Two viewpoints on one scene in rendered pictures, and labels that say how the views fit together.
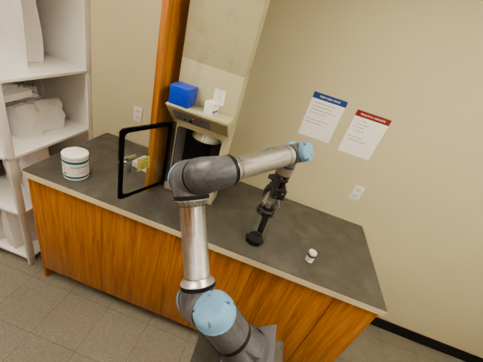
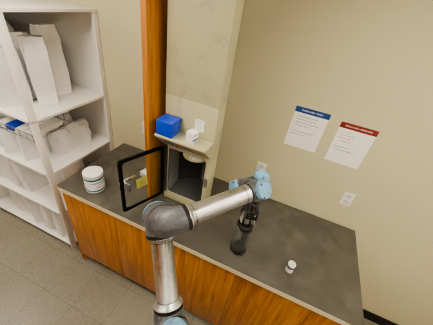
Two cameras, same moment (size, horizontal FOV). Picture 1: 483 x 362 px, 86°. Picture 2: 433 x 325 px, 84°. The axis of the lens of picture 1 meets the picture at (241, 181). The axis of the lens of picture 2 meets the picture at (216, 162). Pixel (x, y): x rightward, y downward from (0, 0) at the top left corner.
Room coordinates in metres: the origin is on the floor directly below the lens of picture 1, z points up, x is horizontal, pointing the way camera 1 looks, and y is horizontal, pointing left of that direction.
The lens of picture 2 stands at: (0.15, -0.15, 2.20)
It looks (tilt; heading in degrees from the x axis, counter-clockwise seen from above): 35 degrees down; 13
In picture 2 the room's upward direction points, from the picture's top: 10 degrees clockwise
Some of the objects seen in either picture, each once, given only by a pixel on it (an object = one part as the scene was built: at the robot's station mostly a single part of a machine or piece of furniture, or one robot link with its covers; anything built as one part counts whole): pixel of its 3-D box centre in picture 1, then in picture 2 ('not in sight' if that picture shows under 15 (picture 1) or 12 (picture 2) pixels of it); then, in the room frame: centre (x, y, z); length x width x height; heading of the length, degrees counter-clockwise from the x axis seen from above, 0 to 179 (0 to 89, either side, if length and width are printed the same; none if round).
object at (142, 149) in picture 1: (145, 159); (143, 178); (1.15, 0.51, 1.19); 0.30 x 0.01 x 0.40; 154
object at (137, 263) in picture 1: (201, 253); (201, 247); (1.34, 0.11, 0.45); 2.05 x 0.67 x 0.90; 86
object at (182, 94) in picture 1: (183, 94); (168, 126); (1.24, 0.40, 1.56); 0.10 x 0.10 x 0.09; 86
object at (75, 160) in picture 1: (75, 163); (94, 179); (1.16, 0.92, 1.02); 0.13 x 0.13 x 0.15
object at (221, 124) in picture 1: (198, 120); (183, 146); (1.23, 0.30, 1.46); 0.32 x 0.11 x 0.10; 86
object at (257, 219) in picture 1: (260, 224); (241, 236); (1.10, -0.17, 1.06); 0.11 x 0.11 x 0.21
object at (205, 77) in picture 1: (205, 133); (195, 151); (1.41, 0.28, 1.33); 0.32 x 0.25 x 0.77; 86
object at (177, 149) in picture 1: (201, 153); (193, 167); (1.41, 0.28, 1.19); 0.26 x 0.24 x 0.35; 86
